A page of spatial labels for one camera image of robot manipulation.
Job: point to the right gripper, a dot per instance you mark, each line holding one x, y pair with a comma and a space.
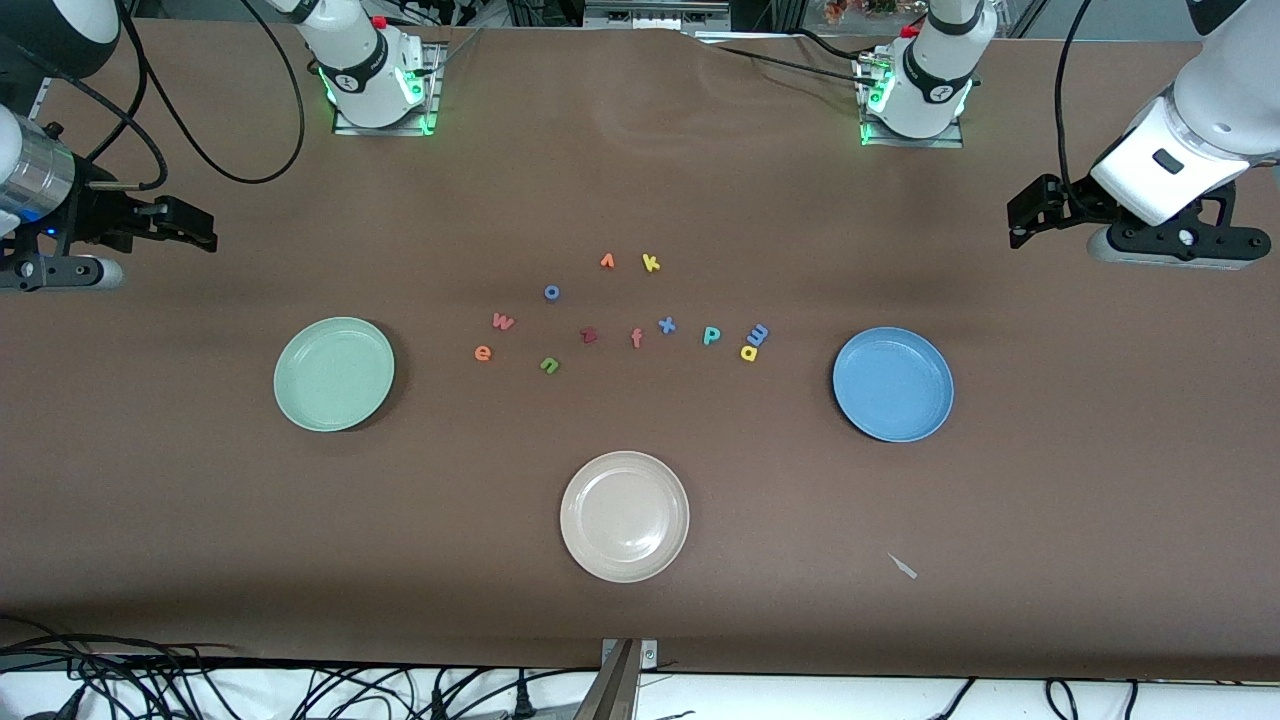
103, 217

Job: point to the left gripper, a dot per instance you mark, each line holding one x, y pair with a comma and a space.
1068, 203

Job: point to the blue letter m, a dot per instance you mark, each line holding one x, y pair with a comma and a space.
758, 333

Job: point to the red letter w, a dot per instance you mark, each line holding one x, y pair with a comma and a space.
503, 322

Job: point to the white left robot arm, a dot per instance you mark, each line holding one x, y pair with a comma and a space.
935, 70

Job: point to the green plate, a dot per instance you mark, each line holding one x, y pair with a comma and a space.
334, 374

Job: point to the blue plate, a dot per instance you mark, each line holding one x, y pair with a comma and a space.
893, 384

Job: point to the colourful background items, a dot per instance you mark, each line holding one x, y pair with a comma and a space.
860, 10

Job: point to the white paper scrap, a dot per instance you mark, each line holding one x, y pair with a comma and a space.
903, 566

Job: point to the brown table cover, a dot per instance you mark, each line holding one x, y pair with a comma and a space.
640, 180

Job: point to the grey metal box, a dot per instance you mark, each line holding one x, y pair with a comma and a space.
655, 15

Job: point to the beige plate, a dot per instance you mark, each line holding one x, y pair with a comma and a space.
625, 517

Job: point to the black power plug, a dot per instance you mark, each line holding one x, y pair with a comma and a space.
520, 700

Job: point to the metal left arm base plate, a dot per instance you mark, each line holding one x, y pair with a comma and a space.
950, 142

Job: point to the aluminium table frame rail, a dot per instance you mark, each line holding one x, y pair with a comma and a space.
40, 96

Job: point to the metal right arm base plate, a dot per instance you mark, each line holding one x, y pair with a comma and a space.
433, 105

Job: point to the grey metal bracket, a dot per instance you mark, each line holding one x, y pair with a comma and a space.
620, 680

